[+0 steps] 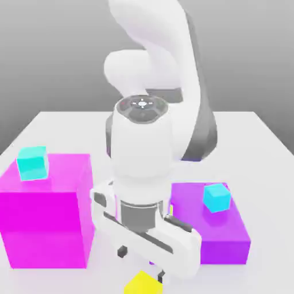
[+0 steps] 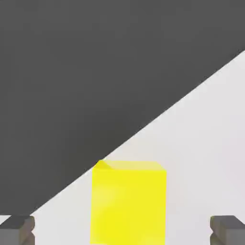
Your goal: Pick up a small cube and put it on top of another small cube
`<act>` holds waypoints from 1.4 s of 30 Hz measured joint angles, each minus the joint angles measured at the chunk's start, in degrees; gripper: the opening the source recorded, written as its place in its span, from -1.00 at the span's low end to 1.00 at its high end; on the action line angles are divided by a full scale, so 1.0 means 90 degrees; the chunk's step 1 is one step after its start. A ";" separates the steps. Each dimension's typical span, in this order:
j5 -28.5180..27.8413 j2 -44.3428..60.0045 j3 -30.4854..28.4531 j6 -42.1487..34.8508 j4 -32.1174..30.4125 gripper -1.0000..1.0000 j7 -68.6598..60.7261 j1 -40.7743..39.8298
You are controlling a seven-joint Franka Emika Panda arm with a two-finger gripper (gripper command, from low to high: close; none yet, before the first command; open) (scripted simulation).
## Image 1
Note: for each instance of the small turquoise cube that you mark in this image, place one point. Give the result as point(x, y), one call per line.
point(32, 164)

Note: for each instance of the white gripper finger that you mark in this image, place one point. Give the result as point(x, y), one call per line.
point(161, 275)
point(122, 251)

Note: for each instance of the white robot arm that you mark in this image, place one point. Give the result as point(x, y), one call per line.
point(142, 147)

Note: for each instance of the large magenta box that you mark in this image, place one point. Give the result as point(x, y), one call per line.
point(39, 225)

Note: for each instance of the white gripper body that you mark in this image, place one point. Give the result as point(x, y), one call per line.
point(181, 250)

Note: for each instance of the small yellow cube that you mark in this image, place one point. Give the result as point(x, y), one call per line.
point(142, 283)

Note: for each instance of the small cyan cube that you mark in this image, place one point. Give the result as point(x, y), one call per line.
point(217, 198)

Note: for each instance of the large purple box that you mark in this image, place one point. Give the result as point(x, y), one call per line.
point(220, 238)

